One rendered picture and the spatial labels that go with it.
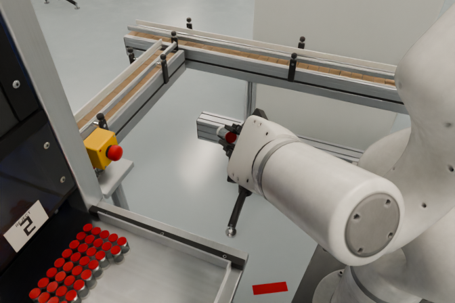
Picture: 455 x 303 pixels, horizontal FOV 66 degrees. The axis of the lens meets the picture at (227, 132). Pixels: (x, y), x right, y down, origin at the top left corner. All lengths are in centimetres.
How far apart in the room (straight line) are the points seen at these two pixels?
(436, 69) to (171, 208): 180
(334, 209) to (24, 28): 55
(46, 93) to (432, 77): 62
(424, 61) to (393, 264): 33
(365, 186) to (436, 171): 10
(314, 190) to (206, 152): 197
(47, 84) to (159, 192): 145
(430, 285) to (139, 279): 55
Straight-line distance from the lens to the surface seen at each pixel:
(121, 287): 83
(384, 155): 52
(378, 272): 58
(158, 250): 85
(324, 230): 32
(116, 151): 89
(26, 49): 69
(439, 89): 33
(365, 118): 215
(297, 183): 35
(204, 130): 169
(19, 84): 69
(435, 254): 48
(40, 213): 82
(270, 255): 185
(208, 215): 197
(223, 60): 139
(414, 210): 42
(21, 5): 68
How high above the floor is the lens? 161
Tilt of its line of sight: 42 degrees down
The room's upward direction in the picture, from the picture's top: straight up
